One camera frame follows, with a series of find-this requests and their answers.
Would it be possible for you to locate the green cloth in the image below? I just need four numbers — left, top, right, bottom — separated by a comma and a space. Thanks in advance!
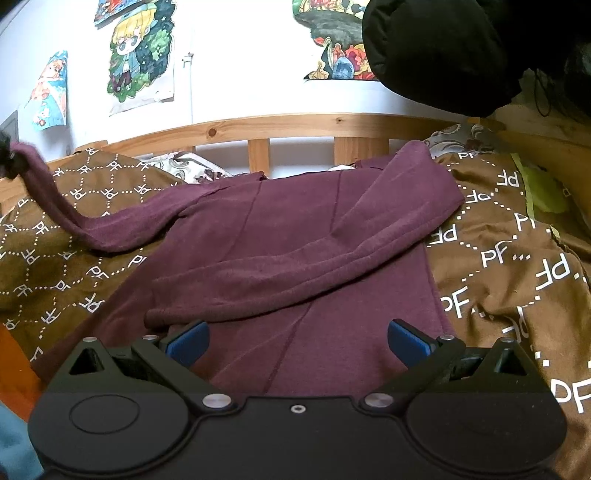
510, 152, 571, 222

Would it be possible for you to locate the brown printed blanket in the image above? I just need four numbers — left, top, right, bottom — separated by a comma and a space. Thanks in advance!
0, 147, 591, 480

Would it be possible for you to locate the white wall cable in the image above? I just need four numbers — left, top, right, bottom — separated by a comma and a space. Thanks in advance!
181, 52, 195, 125

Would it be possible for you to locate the white floral pillow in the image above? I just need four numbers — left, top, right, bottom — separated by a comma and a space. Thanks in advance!
139, 122, 502, 185

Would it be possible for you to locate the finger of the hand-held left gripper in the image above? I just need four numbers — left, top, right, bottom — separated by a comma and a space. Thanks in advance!
0, 131, 21, 181

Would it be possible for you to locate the large colourful wall poster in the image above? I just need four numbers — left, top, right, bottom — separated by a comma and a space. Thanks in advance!
292, 0, 384, 81

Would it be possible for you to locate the maroon sweater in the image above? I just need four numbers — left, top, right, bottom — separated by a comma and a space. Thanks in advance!
10, 140, 466, 398

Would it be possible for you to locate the teal cloth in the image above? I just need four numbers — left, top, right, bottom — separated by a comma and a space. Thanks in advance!
0, 399, 44, 480

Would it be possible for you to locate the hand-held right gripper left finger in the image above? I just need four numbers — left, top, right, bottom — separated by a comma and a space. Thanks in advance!
68, 320, 234, 412

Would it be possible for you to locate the cartoon character wall poster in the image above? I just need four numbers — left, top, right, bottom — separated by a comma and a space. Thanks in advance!
107, 0, 177, 116

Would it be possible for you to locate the small orange blue wall poster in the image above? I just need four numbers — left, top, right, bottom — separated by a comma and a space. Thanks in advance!
93, 0, 139, 27

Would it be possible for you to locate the wooden bed headboard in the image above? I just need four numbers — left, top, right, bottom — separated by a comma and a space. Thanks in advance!
0, 113, 591, 217

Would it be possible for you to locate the black cloth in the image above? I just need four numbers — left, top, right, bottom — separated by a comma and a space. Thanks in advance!
361, 0, 591, 117

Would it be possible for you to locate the orange cloth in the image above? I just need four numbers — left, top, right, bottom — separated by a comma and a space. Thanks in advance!
0, 325, 44, 416

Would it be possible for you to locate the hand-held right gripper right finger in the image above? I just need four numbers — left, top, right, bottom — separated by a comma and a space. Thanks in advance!
362, 318, 529, 411

